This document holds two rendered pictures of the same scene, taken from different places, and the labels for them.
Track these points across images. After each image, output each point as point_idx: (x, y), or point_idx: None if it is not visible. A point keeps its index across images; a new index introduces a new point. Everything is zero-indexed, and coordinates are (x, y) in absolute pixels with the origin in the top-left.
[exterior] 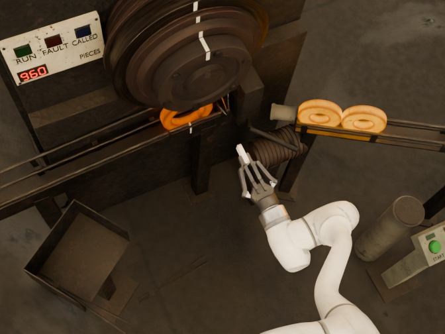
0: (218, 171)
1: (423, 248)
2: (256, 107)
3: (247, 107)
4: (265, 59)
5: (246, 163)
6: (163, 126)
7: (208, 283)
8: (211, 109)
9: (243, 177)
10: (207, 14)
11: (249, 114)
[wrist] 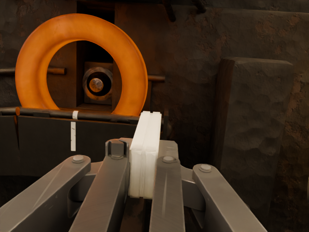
0: None
1: None
2: (267, 159)
3: (238, 136)
4: (302, 69)
5: (134, 152)
6: (19, 97)
7: None
8: (141, 101)
9: (40, 194)
10: None
11: (244, 187)
